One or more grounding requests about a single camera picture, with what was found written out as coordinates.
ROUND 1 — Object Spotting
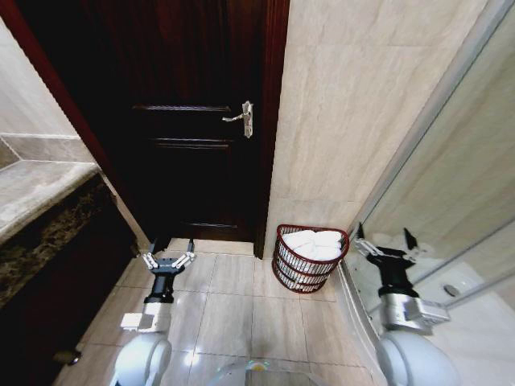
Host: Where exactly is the dark vanity cabinet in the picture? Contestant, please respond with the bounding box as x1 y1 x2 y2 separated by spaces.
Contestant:
0 172 140 386

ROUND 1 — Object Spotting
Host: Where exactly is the beige marble vanity counter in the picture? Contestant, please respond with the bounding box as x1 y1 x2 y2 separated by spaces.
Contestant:
0 132 102 244

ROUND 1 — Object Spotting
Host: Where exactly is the silver door lever handle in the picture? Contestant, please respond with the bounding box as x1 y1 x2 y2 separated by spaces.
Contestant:
221 101 255 139

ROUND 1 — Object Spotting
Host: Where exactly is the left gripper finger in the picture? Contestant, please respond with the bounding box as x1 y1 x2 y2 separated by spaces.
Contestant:
140 238 160 272
171 238 198 271

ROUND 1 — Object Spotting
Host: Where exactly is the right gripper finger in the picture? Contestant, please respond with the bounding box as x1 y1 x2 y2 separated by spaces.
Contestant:
402 227 431 262
352 221 381 258

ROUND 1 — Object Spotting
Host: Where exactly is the white rolled towel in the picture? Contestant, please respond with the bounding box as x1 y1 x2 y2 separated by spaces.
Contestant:
281 229 344 259

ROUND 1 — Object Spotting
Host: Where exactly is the white shower tray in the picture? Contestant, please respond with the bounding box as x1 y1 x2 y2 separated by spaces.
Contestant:
340 240 515 386

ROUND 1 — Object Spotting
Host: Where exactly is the glass shower enclosure panel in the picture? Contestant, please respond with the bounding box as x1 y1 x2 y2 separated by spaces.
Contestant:
341 0 515 310

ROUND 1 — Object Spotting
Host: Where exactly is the dark wooden door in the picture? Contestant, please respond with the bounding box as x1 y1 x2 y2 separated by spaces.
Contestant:
15 0 291 259

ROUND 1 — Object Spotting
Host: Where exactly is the red-brown wire hamper basket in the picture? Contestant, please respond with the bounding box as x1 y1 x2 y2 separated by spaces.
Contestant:
271 224 351 295

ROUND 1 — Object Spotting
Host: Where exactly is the brass cabinet knob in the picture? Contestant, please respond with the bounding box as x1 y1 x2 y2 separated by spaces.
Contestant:
53 349 82 367

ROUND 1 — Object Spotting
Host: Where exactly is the dark red door frame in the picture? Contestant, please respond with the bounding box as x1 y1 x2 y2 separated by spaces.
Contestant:
0 0 122 202

